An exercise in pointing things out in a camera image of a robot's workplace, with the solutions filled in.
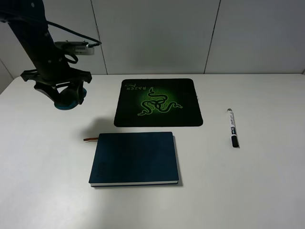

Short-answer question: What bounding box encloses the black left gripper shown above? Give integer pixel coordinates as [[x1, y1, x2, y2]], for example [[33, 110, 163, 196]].
[[21, 62, 92, 104]]

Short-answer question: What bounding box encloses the black and teal computer mouse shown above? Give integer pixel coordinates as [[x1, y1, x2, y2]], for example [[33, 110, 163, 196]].
[[54, 86, 87, 110]]

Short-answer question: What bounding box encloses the white black marker pen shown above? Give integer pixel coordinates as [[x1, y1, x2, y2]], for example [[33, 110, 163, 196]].
[[227, 109, 240, 148]]

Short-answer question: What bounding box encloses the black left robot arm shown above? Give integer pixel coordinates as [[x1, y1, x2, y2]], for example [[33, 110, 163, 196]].
[[0, 0, 92, 110]]

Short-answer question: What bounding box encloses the dark blue notebook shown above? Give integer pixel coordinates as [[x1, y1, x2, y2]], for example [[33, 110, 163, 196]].
[[89, 132, 179, 187]]

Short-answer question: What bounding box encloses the brown ribbon bookmark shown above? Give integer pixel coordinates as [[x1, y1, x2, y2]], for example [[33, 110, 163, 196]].
[[83, 137, 99, 142]]

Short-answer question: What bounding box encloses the black green razer mousepad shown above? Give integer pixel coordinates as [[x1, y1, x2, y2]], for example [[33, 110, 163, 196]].
[[114, 78, 203, 127]]

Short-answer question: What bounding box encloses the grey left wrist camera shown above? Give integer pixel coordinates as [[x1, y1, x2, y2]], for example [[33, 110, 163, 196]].
[[54, 41, 94, 55]]

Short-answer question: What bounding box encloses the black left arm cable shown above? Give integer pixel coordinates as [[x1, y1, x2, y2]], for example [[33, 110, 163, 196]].
[[46, 20, 102, 46]]

